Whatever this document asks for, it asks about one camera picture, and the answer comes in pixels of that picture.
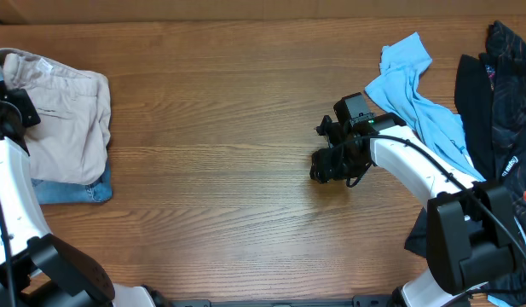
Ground beige cotton shorts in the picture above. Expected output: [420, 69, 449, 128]
[0, 48, 111, 185]

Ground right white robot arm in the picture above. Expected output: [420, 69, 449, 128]
[310, 93, 526, 306]

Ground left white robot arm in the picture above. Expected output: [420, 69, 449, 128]
[0, 67, 156, 307]

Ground light blue shirt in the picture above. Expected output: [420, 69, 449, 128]
[365, 32, 484, 182]

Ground folded blue denim jeans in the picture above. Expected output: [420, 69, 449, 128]
[32, 163, 113, 205]

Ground black garment with logo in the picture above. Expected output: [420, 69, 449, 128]
[404, 209, 427, 258]

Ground black patterned garment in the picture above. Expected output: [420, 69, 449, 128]
[452, 20, 526, 306]

